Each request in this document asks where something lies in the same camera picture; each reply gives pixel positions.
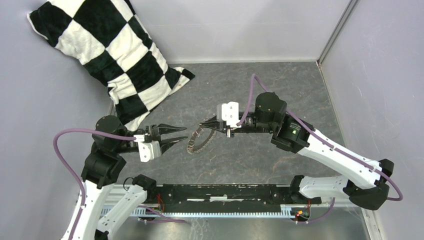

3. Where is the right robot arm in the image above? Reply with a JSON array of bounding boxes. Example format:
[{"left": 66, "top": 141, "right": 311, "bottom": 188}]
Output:
[{"left": 200, "top": 92, "right": 394, "bottom": 211}]

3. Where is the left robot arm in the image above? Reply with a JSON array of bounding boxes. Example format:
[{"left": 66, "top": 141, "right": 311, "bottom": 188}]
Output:
[{"left": 53, "top": 115, "right": 186, "bottom": 240}]

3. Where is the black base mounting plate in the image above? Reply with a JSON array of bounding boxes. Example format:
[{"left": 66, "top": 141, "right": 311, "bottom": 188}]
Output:
[{"left": 144, "top": 184, "right": 322, "bottom": 213}]

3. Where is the black white checkered pillow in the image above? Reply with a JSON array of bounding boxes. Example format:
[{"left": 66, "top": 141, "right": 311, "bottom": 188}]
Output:
[{"left": 27, "top": 0, "right": 195, "bottom": 131}]

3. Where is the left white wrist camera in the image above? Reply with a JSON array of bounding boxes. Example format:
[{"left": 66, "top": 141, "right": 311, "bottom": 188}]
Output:
[{"left": 138, "top": 141, "right": 162, "bottom": 163}]

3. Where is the aluminium frame rail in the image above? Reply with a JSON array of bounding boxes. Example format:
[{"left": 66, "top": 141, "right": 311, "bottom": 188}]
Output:
[{"left": 64, "top": 184, "right": 385, "bottom": 240}]

